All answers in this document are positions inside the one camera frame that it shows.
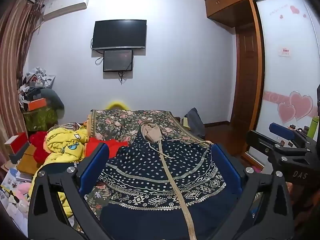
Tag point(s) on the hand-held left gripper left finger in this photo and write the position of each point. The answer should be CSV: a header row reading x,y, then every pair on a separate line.
x,y
96,163

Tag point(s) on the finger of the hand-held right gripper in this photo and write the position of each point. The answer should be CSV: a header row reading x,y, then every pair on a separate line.
x,y
260,140
281,130

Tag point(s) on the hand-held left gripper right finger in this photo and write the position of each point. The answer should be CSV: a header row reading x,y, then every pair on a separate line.
x,y
226,166

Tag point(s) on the navy patterned hooded garment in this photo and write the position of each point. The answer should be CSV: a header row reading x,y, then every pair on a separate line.
x,y
160,170

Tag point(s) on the red cloth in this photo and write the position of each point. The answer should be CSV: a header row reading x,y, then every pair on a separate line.
x,y
112,146

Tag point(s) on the green bottle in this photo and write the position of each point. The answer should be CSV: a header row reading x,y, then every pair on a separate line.
x,y
314,127

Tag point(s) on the yellow cartoon print garment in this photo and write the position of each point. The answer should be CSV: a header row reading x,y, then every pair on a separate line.
x,y
65,142

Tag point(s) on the floral bedspread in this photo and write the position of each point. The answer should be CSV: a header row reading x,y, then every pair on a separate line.
x,y
117,121

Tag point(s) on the grey clothing on chair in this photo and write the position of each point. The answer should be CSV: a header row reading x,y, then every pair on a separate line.
x,y
196,123

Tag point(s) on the pale yellow box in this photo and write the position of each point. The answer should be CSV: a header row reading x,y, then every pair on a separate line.
x,y
185,124

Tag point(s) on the red fluffy garment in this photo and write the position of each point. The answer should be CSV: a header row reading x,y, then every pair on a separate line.
x,y
38,143

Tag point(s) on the yellow round object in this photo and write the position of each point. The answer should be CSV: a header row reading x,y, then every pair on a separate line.
x,y
117,105

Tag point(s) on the wooden room door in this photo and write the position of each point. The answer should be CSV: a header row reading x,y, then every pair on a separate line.
x,y
246,77

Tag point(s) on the brown cardboard box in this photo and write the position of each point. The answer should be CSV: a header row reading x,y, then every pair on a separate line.
x,y
26,161

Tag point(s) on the green patterned box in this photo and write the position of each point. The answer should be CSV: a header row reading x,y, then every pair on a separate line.
x,y
40,118

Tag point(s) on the dark grey bag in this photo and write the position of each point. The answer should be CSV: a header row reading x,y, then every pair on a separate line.
x,y
53,100

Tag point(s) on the pink plush toy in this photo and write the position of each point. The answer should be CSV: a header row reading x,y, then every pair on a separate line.
x,y
23,188

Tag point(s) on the red and white box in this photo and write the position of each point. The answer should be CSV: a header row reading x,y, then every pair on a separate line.
x,y
17,142

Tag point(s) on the orange box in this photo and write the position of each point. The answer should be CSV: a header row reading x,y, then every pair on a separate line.
x,y
37,104

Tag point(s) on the silver paper bag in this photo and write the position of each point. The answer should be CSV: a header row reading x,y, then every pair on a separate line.
x,y
40,76

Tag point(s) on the striped brown curtain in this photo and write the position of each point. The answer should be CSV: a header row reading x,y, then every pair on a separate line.
x,y
15,62

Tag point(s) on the wooden wardrobe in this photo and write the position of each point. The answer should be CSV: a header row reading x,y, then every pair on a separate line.
x,y
232,7

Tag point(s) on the white air conditioner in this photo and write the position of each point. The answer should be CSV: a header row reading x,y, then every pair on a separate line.
x,y
62,8

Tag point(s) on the small black wall monitor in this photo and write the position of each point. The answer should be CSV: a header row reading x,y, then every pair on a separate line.
x,y
117,60

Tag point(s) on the black wall television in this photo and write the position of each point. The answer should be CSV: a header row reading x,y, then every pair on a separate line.
x,y
119,34

